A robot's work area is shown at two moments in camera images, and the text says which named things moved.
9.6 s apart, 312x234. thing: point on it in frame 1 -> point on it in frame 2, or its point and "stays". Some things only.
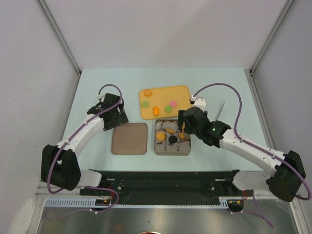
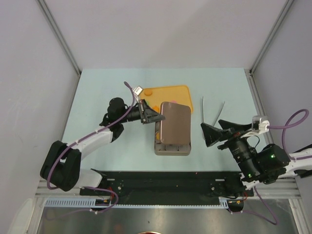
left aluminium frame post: [43, 4] stays
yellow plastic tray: [164, 102] stays
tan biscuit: [147, 92] stays
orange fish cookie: [155, 110] stays
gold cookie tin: [167, 141] stays
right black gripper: [181, 119] -> [232, 133]
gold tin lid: [129, 139] -> [175, 128]
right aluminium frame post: [288, 5] stays
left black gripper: [121, 119] -> [148, 115]
